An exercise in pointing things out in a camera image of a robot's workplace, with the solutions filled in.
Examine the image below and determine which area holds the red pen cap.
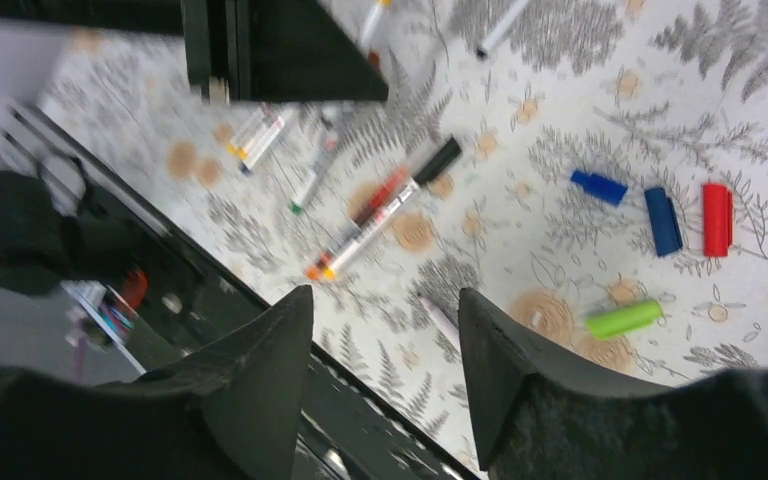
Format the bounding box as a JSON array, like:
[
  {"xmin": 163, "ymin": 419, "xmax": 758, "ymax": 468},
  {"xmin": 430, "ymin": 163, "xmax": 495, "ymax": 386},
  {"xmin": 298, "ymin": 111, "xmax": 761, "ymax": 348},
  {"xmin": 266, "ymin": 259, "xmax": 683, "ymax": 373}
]
[{"xmin": 702, "ymin": 183, "xmax": 734, "ymax": 258}]

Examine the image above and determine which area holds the white pen brown cap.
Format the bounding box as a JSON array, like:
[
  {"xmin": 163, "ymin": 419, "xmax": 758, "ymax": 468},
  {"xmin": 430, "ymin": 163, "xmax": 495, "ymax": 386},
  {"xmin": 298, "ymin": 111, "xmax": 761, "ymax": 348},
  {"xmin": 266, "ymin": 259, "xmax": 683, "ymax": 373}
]
[{"xmin": 290, "ymin": 121, "xmax": 342, "ymax": 214}]

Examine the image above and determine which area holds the small blue pen cap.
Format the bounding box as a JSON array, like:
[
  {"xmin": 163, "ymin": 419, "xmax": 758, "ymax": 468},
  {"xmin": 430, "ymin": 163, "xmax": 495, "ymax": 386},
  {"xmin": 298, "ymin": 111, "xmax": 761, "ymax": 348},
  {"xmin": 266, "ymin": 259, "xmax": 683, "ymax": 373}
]
[{"xmin": 570, "ymin": 170, "xmax": 628, "ymax": 206}]

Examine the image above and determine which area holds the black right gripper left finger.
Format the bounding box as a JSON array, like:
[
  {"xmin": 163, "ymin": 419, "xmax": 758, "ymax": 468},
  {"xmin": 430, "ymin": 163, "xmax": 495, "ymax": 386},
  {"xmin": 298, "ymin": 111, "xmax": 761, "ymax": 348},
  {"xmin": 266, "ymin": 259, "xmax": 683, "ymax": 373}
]
[{"xmin": 0, "ymin": 286, "xmax": 314, "ymax": 479}]

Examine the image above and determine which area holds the white pen yellow end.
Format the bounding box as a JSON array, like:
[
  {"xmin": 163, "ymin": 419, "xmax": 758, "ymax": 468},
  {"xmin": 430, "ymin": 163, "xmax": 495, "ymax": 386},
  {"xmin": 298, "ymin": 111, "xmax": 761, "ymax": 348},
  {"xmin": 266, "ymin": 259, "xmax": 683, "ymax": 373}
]
[{"xmin": 227, "ymin": 106, "xmax": 284, "ymax": 162}]

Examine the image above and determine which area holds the white pen black cap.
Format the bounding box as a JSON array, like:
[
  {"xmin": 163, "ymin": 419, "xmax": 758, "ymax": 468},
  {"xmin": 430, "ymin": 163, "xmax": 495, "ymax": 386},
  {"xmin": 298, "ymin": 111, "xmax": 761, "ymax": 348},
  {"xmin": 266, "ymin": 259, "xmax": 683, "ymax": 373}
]
[{"xmin": 316, "ymin": 137, "xmax": 462, "ymax": 281}]

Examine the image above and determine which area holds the white pen blue cap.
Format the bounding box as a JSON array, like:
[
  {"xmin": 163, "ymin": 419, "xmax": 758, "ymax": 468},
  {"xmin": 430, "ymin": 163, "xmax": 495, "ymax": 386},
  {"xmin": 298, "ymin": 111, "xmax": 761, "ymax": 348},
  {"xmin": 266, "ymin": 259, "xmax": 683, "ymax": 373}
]
[{"xmin": 476, "ymin": 0, "xmax": 529, "ymax": 60}]

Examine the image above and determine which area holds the green pen cap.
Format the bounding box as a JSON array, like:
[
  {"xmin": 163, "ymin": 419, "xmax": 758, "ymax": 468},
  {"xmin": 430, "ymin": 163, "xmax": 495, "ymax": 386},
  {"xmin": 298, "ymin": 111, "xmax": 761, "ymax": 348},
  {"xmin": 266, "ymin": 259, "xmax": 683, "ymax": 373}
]
[{"xmin": 585, "ymin": 299, "xmax": 663, "ymax": 340}]

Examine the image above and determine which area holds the white pen yellow cap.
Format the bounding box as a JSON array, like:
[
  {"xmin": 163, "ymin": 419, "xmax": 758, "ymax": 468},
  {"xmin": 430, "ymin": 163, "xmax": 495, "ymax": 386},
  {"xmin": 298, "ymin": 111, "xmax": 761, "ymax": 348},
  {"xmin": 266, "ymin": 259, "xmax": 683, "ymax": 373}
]
[{"xmin": 357, "ymin": 0, "xmax": 392, "ymax": 52}]

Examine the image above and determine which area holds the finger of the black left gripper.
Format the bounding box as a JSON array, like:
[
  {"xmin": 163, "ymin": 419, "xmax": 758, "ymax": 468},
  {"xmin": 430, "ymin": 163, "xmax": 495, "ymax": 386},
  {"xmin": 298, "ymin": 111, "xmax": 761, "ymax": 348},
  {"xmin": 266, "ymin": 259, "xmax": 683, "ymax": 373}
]
[{"xmin": 181, "ymin": 0, "xmax": 389, "ymax": 103}]

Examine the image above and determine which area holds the floral patterned table mat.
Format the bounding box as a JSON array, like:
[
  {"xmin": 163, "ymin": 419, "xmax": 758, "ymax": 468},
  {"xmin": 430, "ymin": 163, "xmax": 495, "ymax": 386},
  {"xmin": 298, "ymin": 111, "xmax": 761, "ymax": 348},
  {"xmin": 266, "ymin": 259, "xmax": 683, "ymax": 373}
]
[{"xmin": 42, "ymin": 1, "xmax": 768, "ymax": 469}]

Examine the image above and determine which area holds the white pen blue end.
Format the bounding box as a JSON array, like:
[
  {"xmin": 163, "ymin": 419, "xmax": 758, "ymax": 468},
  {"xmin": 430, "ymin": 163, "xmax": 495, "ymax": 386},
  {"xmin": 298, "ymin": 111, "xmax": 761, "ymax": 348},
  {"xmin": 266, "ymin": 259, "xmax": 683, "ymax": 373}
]
[{"xmin": 238, "ymin": 108, "xmax": 297, "ymax": 175}]

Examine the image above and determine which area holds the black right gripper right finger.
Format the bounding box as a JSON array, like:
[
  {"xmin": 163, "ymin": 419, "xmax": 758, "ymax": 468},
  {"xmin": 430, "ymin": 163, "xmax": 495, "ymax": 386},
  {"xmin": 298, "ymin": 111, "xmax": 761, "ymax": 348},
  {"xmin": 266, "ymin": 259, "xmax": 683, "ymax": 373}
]
[{"xmin": 458, "ymin": 288, "xmax": 768, "ymax": 479}]

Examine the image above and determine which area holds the clear pen orange end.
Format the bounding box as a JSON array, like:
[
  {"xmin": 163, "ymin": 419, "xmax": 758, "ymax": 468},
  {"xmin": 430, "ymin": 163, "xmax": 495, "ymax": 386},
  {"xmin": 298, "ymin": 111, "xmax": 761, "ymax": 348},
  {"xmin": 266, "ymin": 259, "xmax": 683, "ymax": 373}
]
[{"xmin": 305, "ymin": 166, "xmax": 410, "ymax": 280}]

